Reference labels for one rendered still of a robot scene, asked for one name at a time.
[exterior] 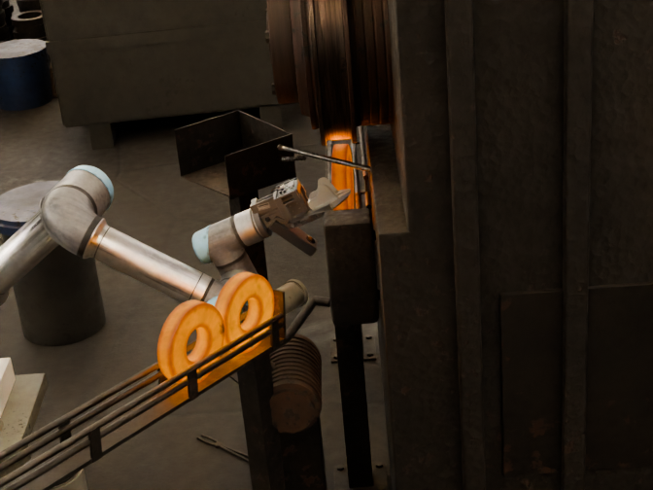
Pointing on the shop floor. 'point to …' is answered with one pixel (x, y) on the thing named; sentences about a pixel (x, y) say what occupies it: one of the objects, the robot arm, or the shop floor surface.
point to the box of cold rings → (157, 60)
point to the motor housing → (298, 413)
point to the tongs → (223, 447)
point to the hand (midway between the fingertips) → (346, 195)
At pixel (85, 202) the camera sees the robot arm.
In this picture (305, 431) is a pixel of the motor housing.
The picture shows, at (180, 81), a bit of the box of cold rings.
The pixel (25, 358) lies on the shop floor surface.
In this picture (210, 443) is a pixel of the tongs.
